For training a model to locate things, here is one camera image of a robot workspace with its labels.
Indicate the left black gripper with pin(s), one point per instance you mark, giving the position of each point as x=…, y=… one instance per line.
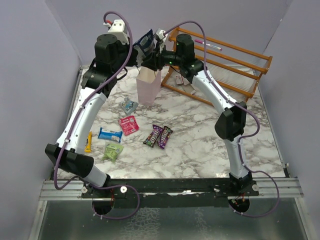
x=133, y=56

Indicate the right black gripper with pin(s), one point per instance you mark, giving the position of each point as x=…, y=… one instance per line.
x=153, y=61

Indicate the blue Burts chips bag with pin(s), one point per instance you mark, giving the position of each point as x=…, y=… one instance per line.
x=147, y=39

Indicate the pink paper bag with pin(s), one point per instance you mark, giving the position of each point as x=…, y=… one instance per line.
x=148, y=83

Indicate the pink snack packet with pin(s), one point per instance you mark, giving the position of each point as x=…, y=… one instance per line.
x=128, y=125

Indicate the purple m&m's packet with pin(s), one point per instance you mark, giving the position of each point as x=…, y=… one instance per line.
x=164, y=137
x=153, y=136

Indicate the blue white snack bar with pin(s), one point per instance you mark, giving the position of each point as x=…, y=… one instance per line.
x=106, y=134

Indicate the yellow m&m's packet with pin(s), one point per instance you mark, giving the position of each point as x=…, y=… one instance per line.
x=88, y=143

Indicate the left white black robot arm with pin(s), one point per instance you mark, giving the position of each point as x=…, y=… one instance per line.
x=111, y=56

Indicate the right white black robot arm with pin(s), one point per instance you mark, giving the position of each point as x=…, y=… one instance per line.
x=232, y=115

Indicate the small red white box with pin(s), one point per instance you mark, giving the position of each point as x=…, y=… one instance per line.
x=179, y=80

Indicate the pink marker pen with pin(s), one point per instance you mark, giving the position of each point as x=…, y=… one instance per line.
x=208, y=45

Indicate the grey blue snack packet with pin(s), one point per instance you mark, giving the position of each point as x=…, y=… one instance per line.
x=129, y=106

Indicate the wooden shelf rack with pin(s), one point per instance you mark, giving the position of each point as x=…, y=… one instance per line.
x=235, y=68

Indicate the green snack packet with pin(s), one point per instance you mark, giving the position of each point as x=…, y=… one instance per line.
x=112, y=151

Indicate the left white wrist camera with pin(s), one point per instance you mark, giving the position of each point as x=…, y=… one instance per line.
x=119, y=29

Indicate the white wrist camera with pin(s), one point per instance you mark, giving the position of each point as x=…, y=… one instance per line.
x=160, y=36
x=119, y=29

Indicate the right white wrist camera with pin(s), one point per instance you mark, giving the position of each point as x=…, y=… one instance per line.
x=160, y=36

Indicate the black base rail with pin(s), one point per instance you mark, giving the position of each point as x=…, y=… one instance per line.
x=127, y=193

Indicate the aluminium frame rail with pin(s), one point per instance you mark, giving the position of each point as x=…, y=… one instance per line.
x=71, y=192

